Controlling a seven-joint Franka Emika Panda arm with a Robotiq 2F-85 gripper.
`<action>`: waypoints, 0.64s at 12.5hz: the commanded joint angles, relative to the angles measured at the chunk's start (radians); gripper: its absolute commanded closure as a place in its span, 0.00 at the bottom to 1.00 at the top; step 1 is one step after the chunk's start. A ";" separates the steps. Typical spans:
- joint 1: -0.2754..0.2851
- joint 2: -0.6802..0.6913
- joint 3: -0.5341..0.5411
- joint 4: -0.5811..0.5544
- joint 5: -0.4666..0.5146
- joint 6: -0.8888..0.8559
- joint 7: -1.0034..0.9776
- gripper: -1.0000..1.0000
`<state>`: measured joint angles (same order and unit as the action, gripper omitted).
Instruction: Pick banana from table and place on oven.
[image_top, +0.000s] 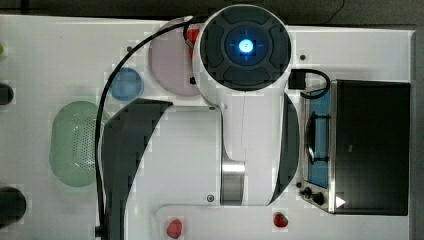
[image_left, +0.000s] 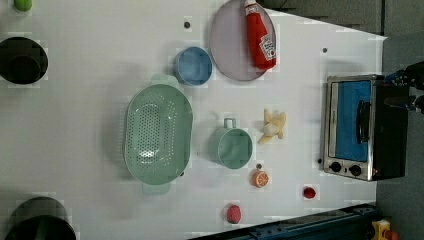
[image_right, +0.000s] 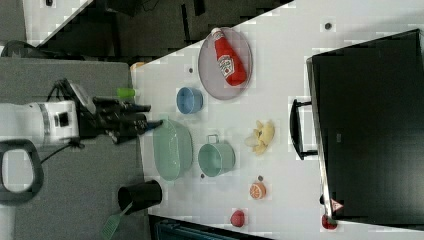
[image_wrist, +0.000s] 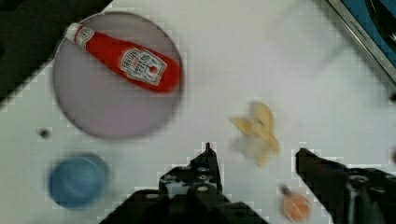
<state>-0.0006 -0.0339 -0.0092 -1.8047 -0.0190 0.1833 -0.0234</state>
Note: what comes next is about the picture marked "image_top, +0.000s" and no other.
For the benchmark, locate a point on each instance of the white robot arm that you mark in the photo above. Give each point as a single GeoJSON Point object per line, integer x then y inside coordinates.
{"type": "Point", "coordinates": [226, 151]}

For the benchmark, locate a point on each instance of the red plush ketchup bottle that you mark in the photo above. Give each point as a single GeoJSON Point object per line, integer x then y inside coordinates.
{"type": "Point", "coordinates": [192, 35]}

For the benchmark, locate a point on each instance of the red plush strawberry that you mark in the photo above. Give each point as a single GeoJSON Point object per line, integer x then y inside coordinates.
{"type": "Point", "coordinates": [280, 220]}

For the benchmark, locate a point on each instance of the black cylinder upper left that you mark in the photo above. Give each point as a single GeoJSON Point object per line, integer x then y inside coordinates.
{"type": "Point", "coordinates": [6, 94]}

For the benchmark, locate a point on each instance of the green perforated colander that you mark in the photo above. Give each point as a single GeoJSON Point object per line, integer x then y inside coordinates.
{"type": "Point", "coordinates": [72, 155]}

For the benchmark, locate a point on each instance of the black steel toaster oven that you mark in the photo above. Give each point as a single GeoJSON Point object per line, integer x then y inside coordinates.
{"type": "Point", "coordinates": [356, 148]}

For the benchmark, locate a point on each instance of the black cylinder lower left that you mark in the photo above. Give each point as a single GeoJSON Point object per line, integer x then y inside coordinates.
{"type": "Point", "coordinates": [13, 206]}

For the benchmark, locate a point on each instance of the black cylinder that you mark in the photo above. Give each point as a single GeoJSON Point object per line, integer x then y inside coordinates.
{"type": "Point", "coordinates": [6, 94]}
{"type": "Point", "coordinates": [13, 206]}

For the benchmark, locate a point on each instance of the pink round plate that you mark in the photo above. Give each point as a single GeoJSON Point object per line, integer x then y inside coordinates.
{"type": "Point", "coordinates": [170, 63]}

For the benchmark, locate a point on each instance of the blue small bowl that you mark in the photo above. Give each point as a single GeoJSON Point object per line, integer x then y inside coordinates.
{"type": "Point", "coordinates": [127, 85]}

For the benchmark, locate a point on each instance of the pink plush raspberry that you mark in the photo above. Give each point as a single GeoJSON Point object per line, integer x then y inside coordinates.
{"type": "Point", "coordinates": [174, 229]}

